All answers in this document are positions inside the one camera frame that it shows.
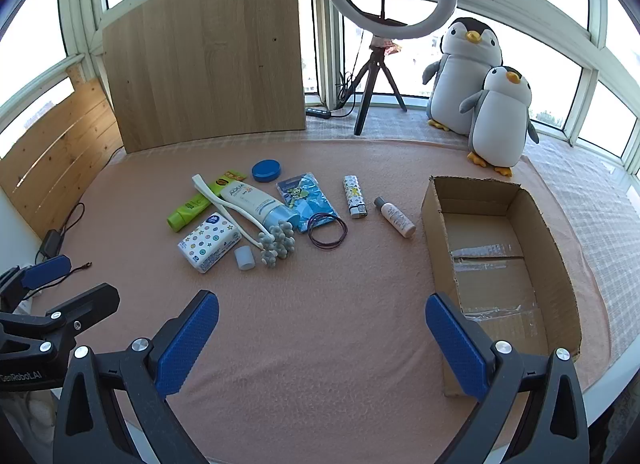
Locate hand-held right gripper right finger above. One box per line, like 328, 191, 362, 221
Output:
425, 293, 601, 464

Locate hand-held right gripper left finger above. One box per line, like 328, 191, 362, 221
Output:
52, 290, 221, 464

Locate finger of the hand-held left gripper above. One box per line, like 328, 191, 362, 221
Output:
0, 255, 72, 315
0, 283, 121, 345

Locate cardboard box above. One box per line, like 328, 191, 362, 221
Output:
420, 176, 583, 397

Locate small beige lotion bottle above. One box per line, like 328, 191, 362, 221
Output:
374, 195, 417, 239

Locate white sunscreen tube blue cap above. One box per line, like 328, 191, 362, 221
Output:
220, 184, 301, 239

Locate white patterned lighter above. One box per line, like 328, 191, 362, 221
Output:
343, 175, 368, 219

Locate black power adapter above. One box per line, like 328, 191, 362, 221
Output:
40, 230, 63, 259

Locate star printed tissue pack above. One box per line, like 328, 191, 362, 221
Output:
177, 213, 242, 275

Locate small white cylinder cap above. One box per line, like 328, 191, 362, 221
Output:
234, 245, 256, 272

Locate pine wood slat panel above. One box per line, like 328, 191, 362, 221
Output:
0, 66, 123, 239

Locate green cream tube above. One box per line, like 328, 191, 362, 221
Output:
167, 170, 247, 232

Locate grey ball cluster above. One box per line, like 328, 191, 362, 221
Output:
257, 220, 297, 269

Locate blue carded pin badge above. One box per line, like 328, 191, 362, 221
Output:
276, 171, 341, 233

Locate blue round lid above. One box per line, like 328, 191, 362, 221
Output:
251, 159, 283, 183

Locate small penguin plush toy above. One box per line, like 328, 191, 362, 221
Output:
459, 66, 541, 177

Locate light oak wooden board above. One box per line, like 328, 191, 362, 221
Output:
102, 0, 307, 155

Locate large penguin plush toy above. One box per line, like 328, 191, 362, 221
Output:
422, 18, 503, 135

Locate black power cable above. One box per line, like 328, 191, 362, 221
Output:
57, 144, 126, 245

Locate dark hair tie rings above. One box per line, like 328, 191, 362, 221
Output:
306, 214, 348, 249

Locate black cable bundle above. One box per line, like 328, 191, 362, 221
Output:
334, 71, 361, 117

